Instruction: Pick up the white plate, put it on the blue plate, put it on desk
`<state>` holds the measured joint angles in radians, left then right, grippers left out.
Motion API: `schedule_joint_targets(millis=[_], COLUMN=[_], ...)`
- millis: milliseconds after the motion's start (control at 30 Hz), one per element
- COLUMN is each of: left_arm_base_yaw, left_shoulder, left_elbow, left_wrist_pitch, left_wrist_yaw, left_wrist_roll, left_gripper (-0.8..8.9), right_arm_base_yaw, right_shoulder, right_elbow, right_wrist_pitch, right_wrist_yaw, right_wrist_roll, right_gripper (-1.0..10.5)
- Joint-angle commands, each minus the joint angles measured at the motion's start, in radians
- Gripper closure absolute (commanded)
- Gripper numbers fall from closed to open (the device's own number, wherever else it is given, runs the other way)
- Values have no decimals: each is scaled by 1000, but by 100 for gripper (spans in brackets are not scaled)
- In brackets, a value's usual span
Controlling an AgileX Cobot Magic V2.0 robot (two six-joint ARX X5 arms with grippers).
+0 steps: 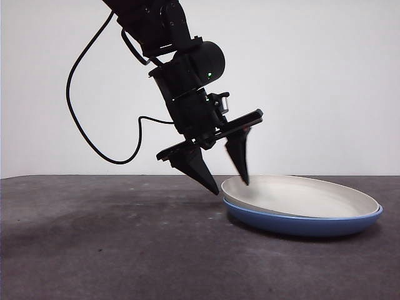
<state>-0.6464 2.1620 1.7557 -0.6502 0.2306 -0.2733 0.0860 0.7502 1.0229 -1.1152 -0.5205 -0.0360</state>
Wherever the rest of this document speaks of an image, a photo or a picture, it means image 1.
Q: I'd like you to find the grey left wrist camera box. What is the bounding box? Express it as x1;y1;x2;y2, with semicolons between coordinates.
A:
214;92;231;114

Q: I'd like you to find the blue round plate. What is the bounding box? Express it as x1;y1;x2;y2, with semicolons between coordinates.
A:
223;198;384;238

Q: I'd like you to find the white round plate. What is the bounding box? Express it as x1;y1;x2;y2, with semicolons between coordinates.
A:
221;174;381;219

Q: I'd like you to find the long black cable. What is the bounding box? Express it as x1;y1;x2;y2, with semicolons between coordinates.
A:
66;9;178;164

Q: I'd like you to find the short black cable loop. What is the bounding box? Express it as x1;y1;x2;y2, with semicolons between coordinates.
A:
121;29;157;67

